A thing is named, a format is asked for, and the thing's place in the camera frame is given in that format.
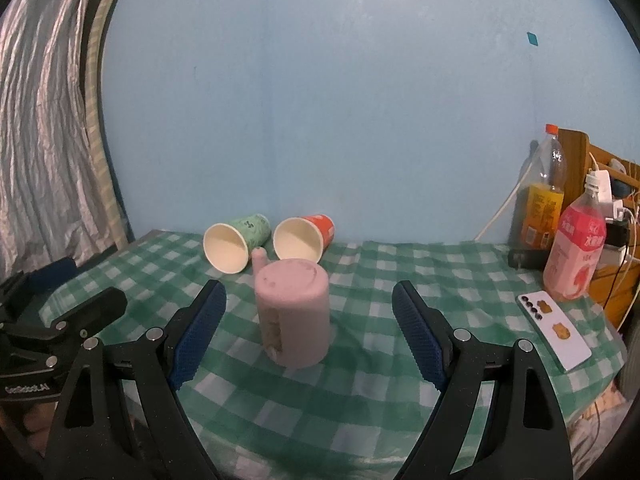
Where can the green paper cup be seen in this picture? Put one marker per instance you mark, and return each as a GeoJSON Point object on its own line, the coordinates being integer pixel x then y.
{"type": "Point", "coordinates": [252, 226]}

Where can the red paper cup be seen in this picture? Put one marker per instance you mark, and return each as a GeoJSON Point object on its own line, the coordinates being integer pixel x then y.
{"type": "Point", "coordinates": [321, 227]}

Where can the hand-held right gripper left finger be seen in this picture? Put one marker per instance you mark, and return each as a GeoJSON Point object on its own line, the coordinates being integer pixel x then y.
{"type": "Point", "coordinates": [197, 332]}

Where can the white smartphone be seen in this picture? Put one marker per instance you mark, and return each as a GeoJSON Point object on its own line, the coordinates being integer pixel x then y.
{"type": "Point", "coordinates": [560, 335]}

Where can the pink drink bottle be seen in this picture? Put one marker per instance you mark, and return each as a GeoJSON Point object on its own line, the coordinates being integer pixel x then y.
{"type": "Point", "coordinates": [575, 260]}

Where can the orange soda bottle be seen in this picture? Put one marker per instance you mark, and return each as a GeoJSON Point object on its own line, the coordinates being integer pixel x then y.
{"type": "Point", "coordinates": [540, 210]}

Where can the green checkered tablecloth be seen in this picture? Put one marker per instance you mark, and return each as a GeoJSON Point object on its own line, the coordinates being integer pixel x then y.
{"type": "Point", "coordinates": [350, 410]}

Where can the white charger plug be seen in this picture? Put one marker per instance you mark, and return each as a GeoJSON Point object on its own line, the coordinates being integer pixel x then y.
{"type": "Point", "coordinates": [602, 190]}

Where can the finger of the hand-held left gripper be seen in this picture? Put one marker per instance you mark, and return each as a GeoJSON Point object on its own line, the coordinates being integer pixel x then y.
{"type": "Point", "coordinates": [87, 310]}
{"type": "Point", "coordinates": [50, 271]}

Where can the light patterned cloth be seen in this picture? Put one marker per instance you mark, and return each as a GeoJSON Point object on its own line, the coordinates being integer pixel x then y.
{"type": "Point", "coordinates": [600, 425]}

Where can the black power adapter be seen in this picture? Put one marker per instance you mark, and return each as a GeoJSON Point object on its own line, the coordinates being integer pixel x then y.
{"type": "Point", "coordinates": [525, 259]}

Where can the teal wall sticker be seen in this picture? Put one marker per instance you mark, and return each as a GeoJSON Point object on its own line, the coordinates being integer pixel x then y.
{"type": "Point", "coordinates": [533, 38]}

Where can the wooden shelf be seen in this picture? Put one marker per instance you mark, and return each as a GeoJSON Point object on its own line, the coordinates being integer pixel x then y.
{"type": "Point", "coordinates": [575, 142]}

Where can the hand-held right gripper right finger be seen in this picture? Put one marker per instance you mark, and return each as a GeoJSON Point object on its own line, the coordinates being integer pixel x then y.
{"type": "Point", "coordinates": [420, 335]}

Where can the striped cloth strip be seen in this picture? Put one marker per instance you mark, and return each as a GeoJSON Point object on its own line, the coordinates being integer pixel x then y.
{"type": "Point", "coordinates": [95, 125]}

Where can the pink mug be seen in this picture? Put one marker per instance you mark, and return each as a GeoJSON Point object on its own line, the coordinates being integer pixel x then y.
{"type": "Point", "coordinates": [295, 310]}

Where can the silver curtain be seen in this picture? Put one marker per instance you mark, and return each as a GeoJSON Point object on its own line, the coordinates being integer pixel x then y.
{"type": "Point", "coordinates": [40, 135]}

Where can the black charger block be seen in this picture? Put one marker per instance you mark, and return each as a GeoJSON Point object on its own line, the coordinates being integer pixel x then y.
{"type": "Point", "coordinates": [619, 233]}

